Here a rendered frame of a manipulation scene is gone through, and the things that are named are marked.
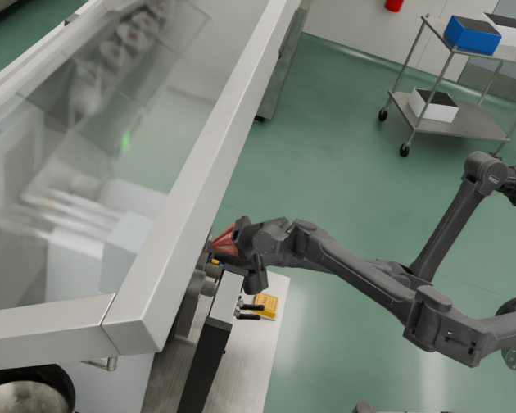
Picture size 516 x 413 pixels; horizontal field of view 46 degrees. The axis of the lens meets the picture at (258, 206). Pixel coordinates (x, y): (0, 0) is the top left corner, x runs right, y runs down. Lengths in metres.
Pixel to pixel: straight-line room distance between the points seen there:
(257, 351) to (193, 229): 1.34
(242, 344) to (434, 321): 0.72
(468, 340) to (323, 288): 2.20
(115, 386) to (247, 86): 0.96
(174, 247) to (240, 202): 3.27
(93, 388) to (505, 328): 0.89
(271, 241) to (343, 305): 1.97
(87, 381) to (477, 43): 3.63
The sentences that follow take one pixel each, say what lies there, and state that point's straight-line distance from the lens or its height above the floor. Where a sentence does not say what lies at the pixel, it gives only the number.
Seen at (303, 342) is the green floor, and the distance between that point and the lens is 3.06.
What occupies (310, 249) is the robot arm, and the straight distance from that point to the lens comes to 1.40.
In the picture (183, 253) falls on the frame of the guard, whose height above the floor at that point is 1.97.
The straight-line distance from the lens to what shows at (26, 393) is 0.97.
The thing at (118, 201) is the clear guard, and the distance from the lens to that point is 0.55.
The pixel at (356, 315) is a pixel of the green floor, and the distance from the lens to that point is 3.30.
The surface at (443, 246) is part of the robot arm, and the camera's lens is 1.80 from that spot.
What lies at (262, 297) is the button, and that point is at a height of 0.92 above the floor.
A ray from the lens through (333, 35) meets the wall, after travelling 6.04.
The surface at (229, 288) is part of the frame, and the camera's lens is 1.16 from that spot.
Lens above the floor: 2.27
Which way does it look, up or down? 38 degrees down
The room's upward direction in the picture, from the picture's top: 18 degrees clockwise
